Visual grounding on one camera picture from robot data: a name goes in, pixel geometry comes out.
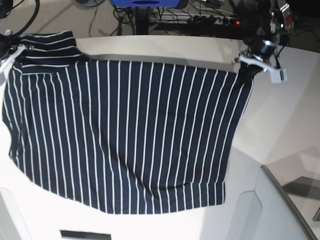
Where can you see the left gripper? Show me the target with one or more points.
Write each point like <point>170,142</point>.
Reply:
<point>263,52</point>

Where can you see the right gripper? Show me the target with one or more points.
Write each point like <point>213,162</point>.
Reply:
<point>9,51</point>

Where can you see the navy white striped t-shirt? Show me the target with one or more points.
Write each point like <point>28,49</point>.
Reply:
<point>123,137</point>

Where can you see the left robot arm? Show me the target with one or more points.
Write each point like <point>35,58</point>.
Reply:
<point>274,21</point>

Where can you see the power strip with red light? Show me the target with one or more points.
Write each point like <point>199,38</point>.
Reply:
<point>210,20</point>

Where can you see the blue plastic bin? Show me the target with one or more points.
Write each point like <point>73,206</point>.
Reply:
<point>145,3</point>

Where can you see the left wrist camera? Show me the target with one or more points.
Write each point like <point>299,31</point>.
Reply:
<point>278,76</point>

